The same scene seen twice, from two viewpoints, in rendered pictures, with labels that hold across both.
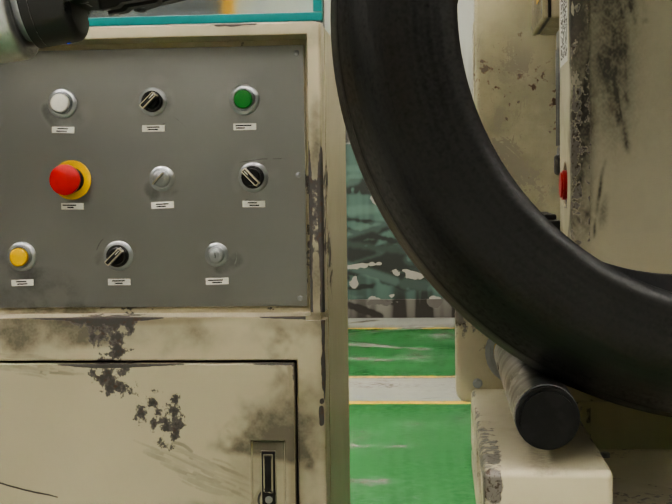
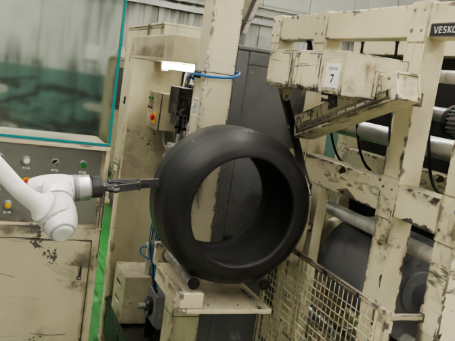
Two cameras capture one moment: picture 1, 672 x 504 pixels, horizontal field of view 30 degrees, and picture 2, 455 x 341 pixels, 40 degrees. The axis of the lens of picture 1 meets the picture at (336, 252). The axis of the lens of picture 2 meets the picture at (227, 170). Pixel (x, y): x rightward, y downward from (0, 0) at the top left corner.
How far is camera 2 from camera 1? 1.47 m
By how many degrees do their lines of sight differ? 27
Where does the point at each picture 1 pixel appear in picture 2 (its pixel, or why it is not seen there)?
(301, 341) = (93, 235)
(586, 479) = (199, 295)
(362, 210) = not seen: outside the picture
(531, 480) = (189, 295)
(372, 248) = not seen: outside the picture
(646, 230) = (200, 226)
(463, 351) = (156, 254)
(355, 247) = not seen: outside the picture
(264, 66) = (90, 155)
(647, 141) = (202, 207)
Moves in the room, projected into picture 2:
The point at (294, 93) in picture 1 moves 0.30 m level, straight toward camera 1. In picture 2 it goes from (97, 164) to (118, 178)
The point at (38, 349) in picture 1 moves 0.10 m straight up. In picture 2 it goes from (13, 234) to (15, 211)
